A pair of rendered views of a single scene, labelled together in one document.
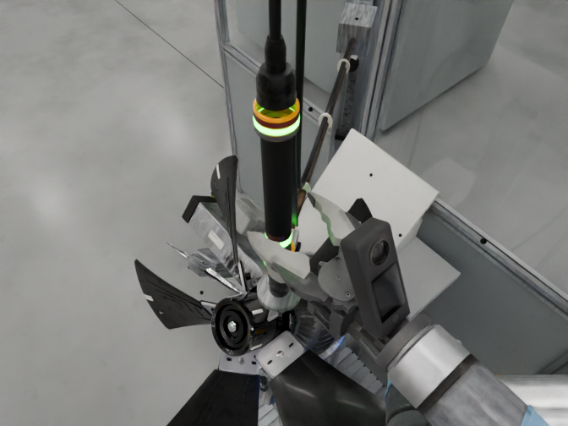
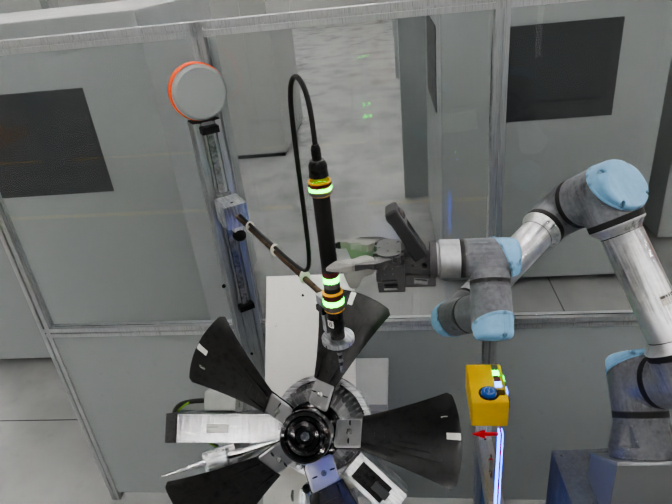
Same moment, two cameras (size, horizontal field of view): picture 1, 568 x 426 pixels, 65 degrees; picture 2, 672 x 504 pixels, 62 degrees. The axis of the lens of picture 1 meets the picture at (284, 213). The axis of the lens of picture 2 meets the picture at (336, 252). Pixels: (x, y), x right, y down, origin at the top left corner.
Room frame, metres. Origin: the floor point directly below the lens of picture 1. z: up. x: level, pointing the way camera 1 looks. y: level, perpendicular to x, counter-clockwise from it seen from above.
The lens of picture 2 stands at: (-0.39, 0.64, 2.18)
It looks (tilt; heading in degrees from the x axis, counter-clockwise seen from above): 28 degrees down; 318
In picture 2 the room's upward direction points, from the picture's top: 6 degrees counter-clockwise
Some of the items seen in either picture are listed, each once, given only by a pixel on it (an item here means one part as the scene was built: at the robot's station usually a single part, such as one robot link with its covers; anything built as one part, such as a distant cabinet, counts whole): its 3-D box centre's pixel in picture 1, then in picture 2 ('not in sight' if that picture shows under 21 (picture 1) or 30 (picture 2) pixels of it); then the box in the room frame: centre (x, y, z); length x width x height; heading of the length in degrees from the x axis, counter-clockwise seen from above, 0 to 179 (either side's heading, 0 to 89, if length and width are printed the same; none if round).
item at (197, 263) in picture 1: (199, 264); (218, 459); (0.60, 0.22, 1.08); 0.07 x 0.04 x 0.06; 50
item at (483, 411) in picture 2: not in sight; (486, 395); (0.24, -0.45, 1.02); 0.16 x 0.10 x 0.11; 129
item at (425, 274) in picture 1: (390, 258); (337, 383); (0.77, -0.35, 0.84); 0.36 x 0.24 x 0.03; 39
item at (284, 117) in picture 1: (276, 117); (320, 187); (0.33, 0.01, 1.81); 0.04 x 0.04 x 0.03
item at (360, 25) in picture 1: (357, 28); (231, 210); (0.93, -0.16, 1.55); 0.10 x 0.07 x 0.08; 164
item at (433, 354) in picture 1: (427, 360); (447, 257); (0.16, -0.14, 1.64); 0.08 x 0.05 x 0.08; 129
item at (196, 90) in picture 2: not in sight; (197, 91); (1.02, -0.19, 1.88); 0.17 x 0.15 x 0.16; 39
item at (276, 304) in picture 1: (281, 270); (333, 319); (0.34, 0.00, 1.50); 0.09 x 0.07 x 0.10; 164
